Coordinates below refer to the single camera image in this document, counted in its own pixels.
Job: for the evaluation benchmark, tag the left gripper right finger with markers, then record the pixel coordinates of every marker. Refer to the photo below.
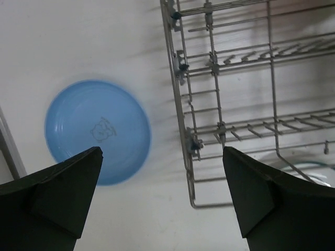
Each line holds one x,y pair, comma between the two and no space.
276,210

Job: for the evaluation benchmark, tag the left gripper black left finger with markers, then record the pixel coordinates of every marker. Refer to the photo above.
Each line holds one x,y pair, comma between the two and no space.
47,210

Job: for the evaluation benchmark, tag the grey wire dish rack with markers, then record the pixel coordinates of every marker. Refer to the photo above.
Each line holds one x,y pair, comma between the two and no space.
254,75

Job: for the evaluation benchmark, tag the white ceramic plate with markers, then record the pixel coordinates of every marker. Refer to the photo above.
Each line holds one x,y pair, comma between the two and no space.
319,172

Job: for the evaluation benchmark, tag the blue plastic plate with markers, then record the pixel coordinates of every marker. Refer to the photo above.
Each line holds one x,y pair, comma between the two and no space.
98,113

